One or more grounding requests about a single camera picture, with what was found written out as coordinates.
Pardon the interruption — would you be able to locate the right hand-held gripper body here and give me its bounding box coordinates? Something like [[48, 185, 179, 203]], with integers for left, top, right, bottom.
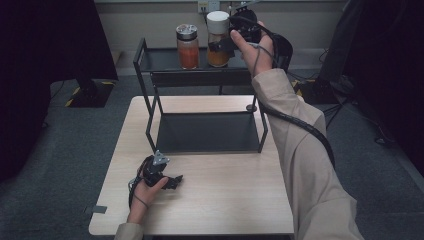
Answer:
[[229, 0, 263, 43]]

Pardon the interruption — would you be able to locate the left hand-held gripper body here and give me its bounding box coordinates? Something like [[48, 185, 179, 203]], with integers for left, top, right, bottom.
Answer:
[[141, 149, 171, 188]]

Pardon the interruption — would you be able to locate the white-lid jar of orange spice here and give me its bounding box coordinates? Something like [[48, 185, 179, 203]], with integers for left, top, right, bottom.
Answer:
[[205, 10, 232, 69]]

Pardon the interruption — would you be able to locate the metal-lid jar of red spice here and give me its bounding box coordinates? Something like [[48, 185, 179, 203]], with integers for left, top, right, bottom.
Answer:
[[175, 23, 201, 71]]

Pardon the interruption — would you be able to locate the black metal shelf rack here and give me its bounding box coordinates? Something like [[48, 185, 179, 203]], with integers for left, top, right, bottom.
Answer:
[[132, 37, 270, 155]]

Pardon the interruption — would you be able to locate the person's left hand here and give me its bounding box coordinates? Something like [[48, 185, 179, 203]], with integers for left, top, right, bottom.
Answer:
[[126, 176, 170, 225]]

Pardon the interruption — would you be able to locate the person's right hand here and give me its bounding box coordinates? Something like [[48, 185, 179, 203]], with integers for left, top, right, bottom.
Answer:
[[230, 21, 276, 78]]

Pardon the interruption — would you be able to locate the black chair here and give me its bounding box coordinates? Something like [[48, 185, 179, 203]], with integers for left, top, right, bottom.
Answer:
[[218, 25, 294, 96]]

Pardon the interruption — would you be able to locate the grey tape piece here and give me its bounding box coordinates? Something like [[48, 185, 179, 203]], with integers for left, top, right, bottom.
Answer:
[[83, 204, 108, 215]]

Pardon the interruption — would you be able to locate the black stand base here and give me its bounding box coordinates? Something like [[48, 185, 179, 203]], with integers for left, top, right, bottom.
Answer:
[[64, 78, 116, 109], [292, 78, 338, 105]]

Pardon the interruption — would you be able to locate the dark curtain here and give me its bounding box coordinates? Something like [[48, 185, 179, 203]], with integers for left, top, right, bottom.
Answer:
[[343, 0, 424, 168], [0, 0, 120, 183]]

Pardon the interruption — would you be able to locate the left hand-held gripper cable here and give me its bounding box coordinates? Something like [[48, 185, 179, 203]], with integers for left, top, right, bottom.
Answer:
[[127, 155, 155, 210]]

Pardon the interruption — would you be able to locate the hand-held gripper cable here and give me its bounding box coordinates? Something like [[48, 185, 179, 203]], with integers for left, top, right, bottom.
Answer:
[[229, 14, 336, 168], [127, 155, 155, 210]]

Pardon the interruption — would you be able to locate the white wall outlet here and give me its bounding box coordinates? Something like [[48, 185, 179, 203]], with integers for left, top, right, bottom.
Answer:
[[197, 0, 221, 15]]

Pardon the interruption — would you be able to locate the right hand-held gripper cable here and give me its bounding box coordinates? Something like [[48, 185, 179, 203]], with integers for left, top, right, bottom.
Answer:
[[229, 14, 336, 168]]

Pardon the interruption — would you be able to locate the black floor cable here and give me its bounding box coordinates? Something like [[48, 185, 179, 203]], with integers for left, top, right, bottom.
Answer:
[[323, 99, 348, 131]]

